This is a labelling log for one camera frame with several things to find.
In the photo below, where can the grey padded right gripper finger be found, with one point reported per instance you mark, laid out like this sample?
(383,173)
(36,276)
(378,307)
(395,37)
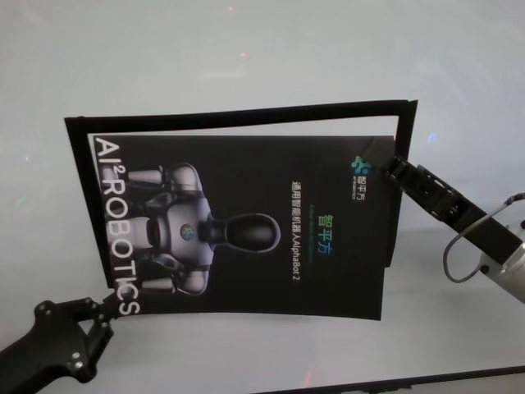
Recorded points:
(381,156)

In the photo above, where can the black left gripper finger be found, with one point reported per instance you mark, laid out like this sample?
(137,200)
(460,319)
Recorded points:
(100,340)
(98,310)

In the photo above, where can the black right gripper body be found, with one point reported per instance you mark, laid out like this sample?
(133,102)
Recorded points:
(471,217)

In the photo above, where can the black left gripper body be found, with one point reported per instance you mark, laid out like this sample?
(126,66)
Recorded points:
(53,340)

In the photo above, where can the black robot print poster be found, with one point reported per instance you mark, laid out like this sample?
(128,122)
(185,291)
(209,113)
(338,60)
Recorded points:
(266,184)

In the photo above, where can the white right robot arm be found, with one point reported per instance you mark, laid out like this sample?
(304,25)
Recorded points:
(508,271)

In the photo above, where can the dark table edge trim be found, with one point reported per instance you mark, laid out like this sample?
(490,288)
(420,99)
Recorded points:
(492,364)

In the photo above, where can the black tape frame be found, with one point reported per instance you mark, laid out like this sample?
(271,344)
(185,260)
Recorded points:
(246,115)

